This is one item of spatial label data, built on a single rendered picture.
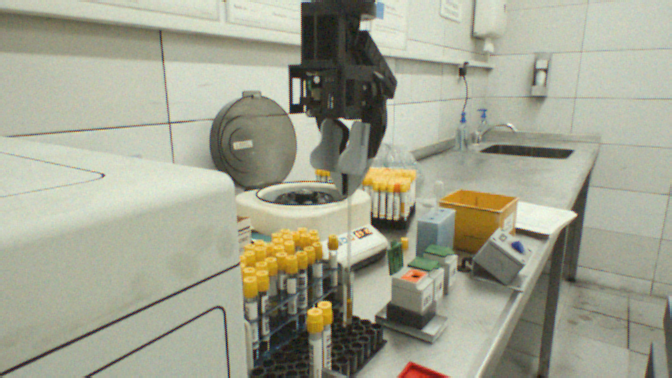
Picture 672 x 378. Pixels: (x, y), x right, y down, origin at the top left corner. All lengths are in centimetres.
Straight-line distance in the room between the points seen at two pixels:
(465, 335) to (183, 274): 51
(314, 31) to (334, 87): 6
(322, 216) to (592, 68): 236
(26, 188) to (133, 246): 5
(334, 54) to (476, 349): 41
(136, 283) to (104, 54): 74
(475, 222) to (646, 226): 220
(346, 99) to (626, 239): 271
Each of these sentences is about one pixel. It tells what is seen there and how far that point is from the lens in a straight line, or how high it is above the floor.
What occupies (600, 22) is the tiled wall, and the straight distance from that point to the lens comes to 294.
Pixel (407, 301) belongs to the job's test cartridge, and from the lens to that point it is 61.
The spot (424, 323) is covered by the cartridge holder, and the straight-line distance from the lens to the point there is 62.
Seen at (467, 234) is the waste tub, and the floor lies 91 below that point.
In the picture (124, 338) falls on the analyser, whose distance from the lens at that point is 18.
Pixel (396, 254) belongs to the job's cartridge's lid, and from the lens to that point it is 62.
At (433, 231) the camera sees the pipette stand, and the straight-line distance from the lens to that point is 77.
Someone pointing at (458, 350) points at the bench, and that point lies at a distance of 61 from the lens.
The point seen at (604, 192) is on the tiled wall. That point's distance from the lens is 298.
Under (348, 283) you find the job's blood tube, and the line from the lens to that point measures 56.
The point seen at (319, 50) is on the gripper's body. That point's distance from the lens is 45.
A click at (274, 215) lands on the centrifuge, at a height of 98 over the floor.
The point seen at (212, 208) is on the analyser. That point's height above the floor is 116.
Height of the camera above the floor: 121
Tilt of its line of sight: 14 degrees down
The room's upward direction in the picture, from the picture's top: straight up
